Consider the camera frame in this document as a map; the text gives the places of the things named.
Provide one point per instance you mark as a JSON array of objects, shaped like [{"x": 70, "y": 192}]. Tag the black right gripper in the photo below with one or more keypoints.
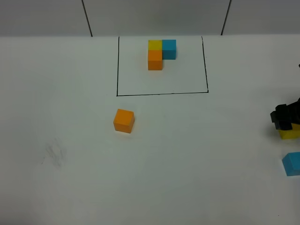
[{"x": 285, "y": 115}]

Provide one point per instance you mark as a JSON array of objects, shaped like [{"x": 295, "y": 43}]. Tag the template blue cube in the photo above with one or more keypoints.
[{"x": 169, "y": 49}]

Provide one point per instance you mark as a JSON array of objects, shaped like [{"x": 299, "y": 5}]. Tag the template orange cube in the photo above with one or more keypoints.
[{"x": 155, "y": 60}]

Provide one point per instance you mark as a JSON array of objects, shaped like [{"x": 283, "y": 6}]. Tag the template yellow cube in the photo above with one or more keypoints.
[{"x": 155, "y": 45}]

